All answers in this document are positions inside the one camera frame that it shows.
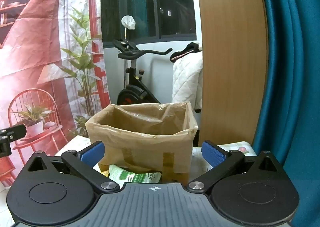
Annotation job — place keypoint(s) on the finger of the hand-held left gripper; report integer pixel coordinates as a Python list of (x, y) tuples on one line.
[(15, 131)]

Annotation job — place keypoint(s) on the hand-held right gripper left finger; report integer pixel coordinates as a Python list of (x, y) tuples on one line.
[(93, 153)]

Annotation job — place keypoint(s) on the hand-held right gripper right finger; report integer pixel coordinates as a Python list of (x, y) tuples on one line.
[(212, 153)]

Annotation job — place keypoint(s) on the yellow snack packet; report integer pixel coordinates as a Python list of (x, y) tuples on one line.
[(105, 174)]

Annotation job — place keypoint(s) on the green snack packet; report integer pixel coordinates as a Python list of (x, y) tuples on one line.
[(130, 175)]

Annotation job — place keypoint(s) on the plastic-lined cardboard box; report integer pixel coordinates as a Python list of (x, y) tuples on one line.
[(145, 146)]

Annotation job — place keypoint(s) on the checked printed tablecloth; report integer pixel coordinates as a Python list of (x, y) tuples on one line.
[(235, 148)]

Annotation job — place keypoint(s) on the black exercise bike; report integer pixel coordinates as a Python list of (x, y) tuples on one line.
[(132, 86)]

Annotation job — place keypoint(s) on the white quilted jacket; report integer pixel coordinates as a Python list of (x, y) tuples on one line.
[(187, 79)]

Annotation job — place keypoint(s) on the red printed backdrop cloth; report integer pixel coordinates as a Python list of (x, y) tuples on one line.
[(37, 54)]

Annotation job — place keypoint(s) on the wooden panel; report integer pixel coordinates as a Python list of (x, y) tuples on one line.
[(232, 66)]

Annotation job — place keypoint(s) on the black and pink garment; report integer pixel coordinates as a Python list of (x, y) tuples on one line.
[(185, 51)]

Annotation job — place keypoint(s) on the teal curtain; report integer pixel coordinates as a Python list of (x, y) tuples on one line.
[(295, 79)]

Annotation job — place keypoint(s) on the white plastic bag cover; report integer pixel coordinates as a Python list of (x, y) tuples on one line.
[(128, 23)]

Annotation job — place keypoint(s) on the dark window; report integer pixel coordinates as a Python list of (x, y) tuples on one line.
[(155, 1)]

